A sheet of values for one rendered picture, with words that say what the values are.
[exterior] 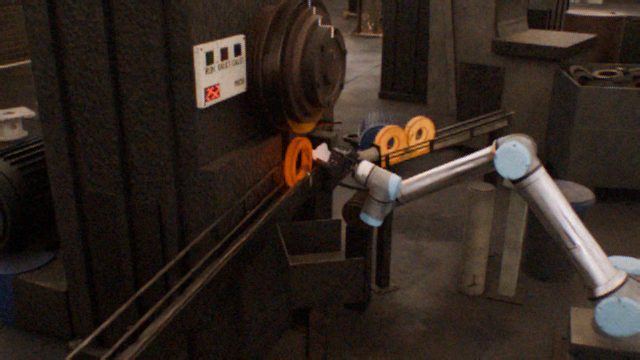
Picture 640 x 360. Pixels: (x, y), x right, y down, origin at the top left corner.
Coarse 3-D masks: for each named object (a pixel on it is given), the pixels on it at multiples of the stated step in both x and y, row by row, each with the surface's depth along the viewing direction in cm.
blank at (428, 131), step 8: (416, 120) 269; (424, 120) 271; (408, 128) 269; (416, 128) 270; (424, 128) 273; (432, 128) 275; (408, 136) 269; (424, 136) 276; (432, 136) 276; (408, 144) 270; (424, 144) 275
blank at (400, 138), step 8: (384, 128) 263; (392, 128) 263; (400, 128) 265; (384, 136) 262; (392, 136) 264; (400, 136) 266; (384, 144) 263; (400, 144) 268; (384, 152) 264; (400, 152) 269; (392, 160) 268
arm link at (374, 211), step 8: (368, 200) 234; (376, 200) 231; (368, 208) 234; (376, 208) 232; (384, 208) 233; (360, 216) 239; (368, 216) 235; (376, 216) 234; (384, 216) 236; (376, 224) 236
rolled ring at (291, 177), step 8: (296, 144) 223; (304, 144) 228; (288, 152) 222; (296, 152) 223; (304, 152) 234; (288, 160) 221; (296, 160) 223; (304, 160) 236; (288, 168) 222; (304, 168) 235; (288, 176) 223; (296, 176) 225; (288, 184) 227
